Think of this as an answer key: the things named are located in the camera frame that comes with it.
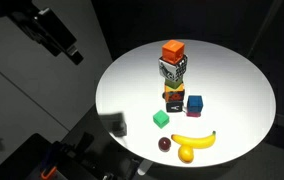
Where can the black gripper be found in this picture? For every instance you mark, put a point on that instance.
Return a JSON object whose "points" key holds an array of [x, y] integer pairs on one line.
{"points": [[48, 31]]}

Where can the orange block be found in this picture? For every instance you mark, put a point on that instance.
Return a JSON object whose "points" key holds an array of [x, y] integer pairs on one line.
{"points": [[172, 50]]}

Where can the green and yellow stacked block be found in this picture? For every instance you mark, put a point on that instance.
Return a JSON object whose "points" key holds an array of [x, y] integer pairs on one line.
{"points": [[174, 83]]}

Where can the pink flat block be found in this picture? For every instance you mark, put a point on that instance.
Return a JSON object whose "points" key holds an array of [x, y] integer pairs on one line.
{"points": [[193, 114]]}

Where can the gray cube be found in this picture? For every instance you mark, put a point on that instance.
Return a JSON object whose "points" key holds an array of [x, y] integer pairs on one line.
{"points": [[119, 128]]}

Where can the black and white patterned cube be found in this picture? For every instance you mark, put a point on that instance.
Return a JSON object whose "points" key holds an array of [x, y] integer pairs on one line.
{"points": [[168, 70]]}

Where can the black equipment stand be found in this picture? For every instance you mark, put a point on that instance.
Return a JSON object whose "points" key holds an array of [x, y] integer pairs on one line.
{"points": [[72, 160]]}

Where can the orange patterned cube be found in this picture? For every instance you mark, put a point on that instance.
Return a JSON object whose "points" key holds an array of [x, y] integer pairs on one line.
{"points": [[173, 95]]}

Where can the orange clamp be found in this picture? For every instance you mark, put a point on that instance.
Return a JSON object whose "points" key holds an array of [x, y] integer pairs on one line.
{"points": [[48, 173]]}

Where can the small black lettered cube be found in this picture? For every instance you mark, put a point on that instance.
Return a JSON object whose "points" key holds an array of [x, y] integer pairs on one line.
{"points": [[174, 107]]}

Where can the dark red plum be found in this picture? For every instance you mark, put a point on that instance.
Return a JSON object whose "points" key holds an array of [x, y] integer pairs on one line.
{"points": [[164, 144]]}

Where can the blue cube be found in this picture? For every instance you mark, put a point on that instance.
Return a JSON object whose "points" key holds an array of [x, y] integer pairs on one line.
{"points": [[194, 104]]}

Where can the yellow banana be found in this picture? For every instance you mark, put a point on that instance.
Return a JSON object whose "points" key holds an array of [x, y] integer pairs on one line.
{"points": [[193, 141]]}

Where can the yellow lemon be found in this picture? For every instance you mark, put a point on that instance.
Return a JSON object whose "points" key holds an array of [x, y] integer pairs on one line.
{"points": [[185, 155]]}

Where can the white table pedestal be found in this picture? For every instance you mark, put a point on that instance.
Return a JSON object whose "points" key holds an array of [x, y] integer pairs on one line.
{"points": [[144, 167]]}

